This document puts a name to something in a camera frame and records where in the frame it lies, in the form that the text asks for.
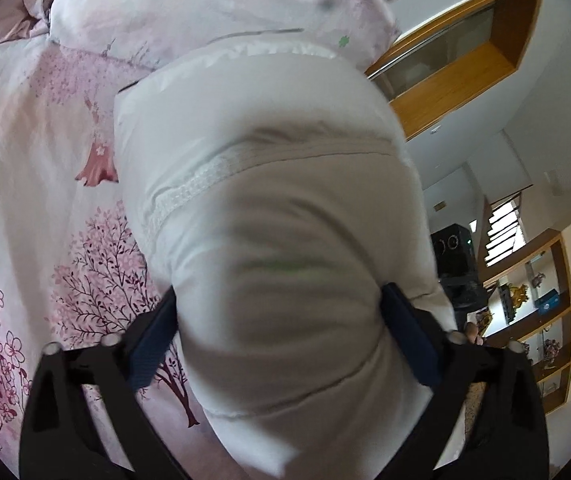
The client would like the beige puffer jacket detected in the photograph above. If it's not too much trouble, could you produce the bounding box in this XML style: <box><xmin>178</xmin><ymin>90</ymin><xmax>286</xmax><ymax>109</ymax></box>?
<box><xmin>114</xmin><ymin>34</ymin><xmax>456</xmax><ymax>479</ymax></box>

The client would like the wooden display shelf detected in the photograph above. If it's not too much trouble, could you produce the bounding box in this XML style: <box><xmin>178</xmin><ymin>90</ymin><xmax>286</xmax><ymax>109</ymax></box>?
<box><xmin>479</xmin><ymin>229</ymin><xmax>571</xmax><ymax>414</ymax></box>

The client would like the pink floral bed sheet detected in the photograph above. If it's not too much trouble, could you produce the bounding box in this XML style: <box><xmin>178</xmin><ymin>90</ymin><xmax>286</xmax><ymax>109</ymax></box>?
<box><xmin>0</xmin><ymin>34</ymin><xmax>246</xmax><ymax>480</ymax></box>

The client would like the right floral pillow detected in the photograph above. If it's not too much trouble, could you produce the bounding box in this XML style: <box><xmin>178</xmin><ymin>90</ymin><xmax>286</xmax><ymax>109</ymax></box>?
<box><xmin>50</xmin><ymin>0</ymin><xmax>399</xmax><ymax>68</ymax></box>

